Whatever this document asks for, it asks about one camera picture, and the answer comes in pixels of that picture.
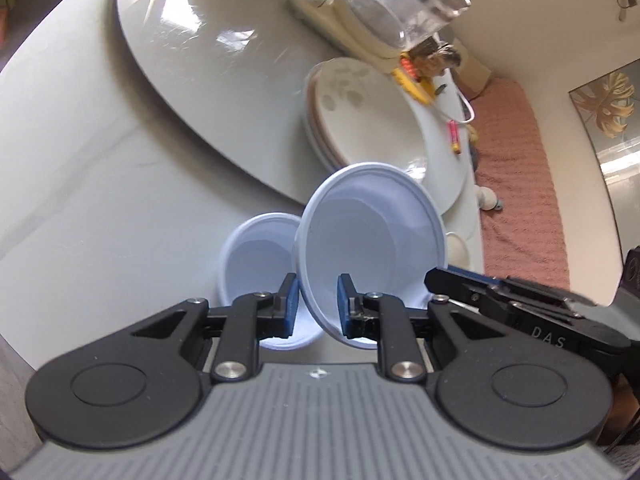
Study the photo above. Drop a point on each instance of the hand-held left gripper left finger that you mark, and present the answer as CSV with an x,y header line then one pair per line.
x,y
288,305

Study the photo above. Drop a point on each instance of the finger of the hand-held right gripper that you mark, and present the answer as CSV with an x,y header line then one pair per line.
x,y
525,320
480,276

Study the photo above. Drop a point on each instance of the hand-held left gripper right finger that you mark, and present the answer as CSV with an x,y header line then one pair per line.
x,y
345,305

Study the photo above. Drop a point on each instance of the white plastic bowl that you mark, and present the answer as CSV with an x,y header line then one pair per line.
x,y
255,260
370,225

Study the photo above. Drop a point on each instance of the stack of white plates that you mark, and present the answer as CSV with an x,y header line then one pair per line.
x,y
370,120

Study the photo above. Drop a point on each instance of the small white cup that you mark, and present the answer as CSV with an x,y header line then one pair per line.
x,y
457,252

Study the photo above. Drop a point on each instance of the small white ball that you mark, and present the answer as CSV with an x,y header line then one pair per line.
x,y
487,199

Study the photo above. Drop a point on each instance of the pink blanket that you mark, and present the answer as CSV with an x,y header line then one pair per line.
x,y
520,185

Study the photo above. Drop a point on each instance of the red tube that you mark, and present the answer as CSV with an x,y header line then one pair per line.
x,y
454,137

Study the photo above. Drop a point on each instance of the yellow sunflower coaster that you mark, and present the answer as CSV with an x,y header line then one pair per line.
x,y
415,91

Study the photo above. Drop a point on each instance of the brown figurine toy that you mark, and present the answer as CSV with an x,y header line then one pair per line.
x,y
435,60

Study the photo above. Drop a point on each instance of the white lazy susan turntable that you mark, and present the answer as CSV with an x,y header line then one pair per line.
x,y
200,60

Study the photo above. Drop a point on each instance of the cream kettle base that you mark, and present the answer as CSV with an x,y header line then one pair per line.
x,y
360,40

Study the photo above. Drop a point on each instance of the glass electric kettle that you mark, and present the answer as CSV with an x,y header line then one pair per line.
x,y
400,5

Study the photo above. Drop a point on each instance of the gold leaf wall picture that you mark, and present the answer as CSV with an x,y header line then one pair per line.
x,y
610,105

